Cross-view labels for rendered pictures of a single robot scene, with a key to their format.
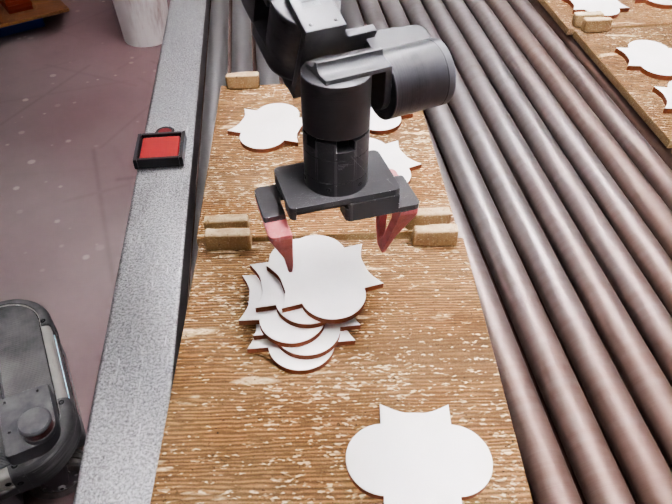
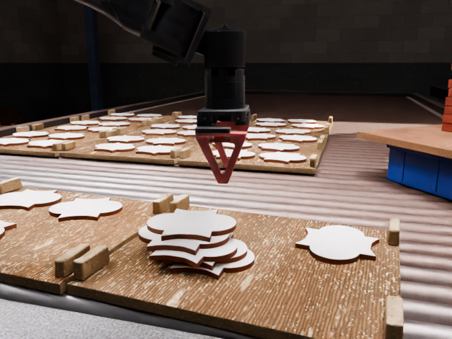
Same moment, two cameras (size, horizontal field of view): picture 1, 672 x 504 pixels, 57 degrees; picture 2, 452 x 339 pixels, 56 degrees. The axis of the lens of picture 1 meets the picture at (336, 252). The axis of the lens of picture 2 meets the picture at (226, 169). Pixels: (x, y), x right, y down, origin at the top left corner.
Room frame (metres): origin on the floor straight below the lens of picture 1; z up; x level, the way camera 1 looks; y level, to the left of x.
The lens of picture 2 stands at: (0.22, 0.57, 1.21)
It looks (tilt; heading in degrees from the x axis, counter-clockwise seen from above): 14 degrees down; 292
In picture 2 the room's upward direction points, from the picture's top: straight up
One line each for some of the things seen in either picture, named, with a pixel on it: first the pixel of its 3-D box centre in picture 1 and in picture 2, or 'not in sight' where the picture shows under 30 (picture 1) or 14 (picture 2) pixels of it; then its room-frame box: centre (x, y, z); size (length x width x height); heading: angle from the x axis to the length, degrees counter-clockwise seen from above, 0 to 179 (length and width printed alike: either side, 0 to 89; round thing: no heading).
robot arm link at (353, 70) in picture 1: (342, 96); (224, 50); (0.46, -0.01, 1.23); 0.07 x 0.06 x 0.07; 116
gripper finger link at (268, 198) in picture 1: (300, 229); (223, 148); (0.44, 0.03, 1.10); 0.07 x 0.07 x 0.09; 17
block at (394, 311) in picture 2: not in sight; (393, 319); (0.21, 0.13, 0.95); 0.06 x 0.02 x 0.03; 92
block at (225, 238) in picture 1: (228, 238); (91, 261); (0.60, 0.14, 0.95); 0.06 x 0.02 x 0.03; 92
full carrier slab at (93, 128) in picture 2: not in sight; (94, 126); (1.51, -0.99, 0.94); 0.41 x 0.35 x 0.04; 7
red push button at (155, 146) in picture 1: (160, 150); not in sight; (0.84, 0.28, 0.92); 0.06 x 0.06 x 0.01; 7
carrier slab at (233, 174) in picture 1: (322, 151); (34, 224); (0.82, 0.02, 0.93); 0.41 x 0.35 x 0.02; 3
